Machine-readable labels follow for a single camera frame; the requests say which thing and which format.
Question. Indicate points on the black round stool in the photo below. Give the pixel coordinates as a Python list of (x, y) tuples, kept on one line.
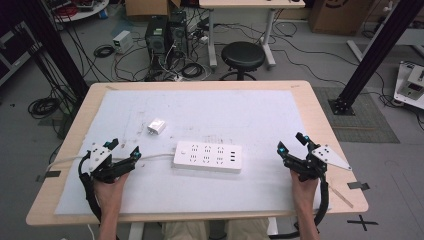
[(243, 55)]

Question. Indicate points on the large cardboard box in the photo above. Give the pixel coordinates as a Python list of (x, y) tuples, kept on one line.
[(336, 15)]

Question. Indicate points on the person's left hand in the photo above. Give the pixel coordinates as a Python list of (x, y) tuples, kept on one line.
[(108, 196)]

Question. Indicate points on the black tape cross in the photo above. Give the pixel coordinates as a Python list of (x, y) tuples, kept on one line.
[(362, 222)]

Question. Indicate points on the white desk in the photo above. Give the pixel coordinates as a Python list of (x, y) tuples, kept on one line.
[(250, 3)]

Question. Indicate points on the grey floor mat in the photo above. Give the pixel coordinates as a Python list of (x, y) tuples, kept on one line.
[(366, 123)]

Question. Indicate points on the thin wooden stick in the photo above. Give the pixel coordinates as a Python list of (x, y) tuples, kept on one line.
[(341, 197)]

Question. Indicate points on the white power supply box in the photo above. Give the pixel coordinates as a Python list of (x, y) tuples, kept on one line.
[(122, 41)]

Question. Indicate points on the white charger plug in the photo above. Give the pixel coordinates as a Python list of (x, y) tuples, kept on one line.
[(156, 126)]

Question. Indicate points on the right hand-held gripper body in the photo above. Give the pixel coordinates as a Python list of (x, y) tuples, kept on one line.
[(325, 156)]

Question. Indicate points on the person's khaki pants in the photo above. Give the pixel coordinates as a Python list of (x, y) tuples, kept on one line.
[(186, 231)]

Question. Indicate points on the white table mat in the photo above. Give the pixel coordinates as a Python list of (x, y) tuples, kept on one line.
[(200, 113)]

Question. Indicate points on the round white table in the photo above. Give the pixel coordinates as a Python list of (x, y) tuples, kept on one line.
[(83, 11)]

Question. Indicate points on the black computer tower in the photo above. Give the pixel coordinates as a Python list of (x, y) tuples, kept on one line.
[(156, 40), (178, 33)]

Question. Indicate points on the white table leg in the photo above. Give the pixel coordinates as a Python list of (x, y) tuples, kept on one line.
[(136, 230)]

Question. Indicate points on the black tape piece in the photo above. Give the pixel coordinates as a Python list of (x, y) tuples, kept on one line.
[(50, 175), (358, 185)]

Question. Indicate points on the black aluminium stand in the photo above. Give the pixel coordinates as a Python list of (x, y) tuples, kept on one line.
[(56, 50), (373, 56)]

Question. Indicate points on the white power strip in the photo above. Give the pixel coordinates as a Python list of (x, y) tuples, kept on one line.
[(206, 156)]

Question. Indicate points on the white device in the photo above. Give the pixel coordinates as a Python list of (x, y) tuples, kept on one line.
[(410, 85)]

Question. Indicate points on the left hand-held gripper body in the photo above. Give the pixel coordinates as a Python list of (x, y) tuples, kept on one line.
[(100, 160)]

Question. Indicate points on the person's right hand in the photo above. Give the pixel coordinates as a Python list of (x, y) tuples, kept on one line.
[(305, 195)]

